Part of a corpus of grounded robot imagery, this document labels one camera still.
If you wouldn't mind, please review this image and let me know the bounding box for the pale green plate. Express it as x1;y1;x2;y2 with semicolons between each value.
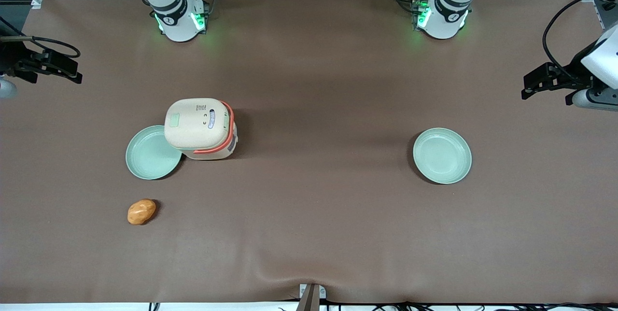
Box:
126;125;183;180
412;127;473;185

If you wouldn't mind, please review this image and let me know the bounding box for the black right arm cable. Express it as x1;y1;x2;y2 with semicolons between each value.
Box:
0;35;82;59

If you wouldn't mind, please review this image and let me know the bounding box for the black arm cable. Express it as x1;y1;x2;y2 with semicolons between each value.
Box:
0;35;82;59
542;0;618;85

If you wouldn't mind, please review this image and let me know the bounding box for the orange-brown bread roll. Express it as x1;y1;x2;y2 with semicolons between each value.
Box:
127;198;157;226

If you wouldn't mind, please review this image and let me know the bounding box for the brown table mat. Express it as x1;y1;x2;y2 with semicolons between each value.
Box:
0;0;618;305

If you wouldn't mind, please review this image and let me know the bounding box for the beige rice cooker orange handle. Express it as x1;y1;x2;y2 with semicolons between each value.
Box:
164;98;238;161

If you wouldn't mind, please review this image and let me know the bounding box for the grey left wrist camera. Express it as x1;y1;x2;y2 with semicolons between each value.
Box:
565;86;618;112

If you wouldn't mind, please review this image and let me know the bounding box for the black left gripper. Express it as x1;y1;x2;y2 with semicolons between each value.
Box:
521;62;594;100

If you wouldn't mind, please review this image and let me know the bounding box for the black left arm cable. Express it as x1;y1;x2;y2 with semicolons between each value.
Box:
542;0;618;85

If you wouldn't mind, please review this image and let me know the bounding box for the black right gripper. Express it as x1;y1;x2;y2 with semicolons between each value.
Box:
0;40;83;85

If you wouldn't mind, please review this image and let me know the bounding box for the grey metal table bracket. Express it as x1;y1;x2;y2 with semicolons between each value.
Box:
295;283;327;311

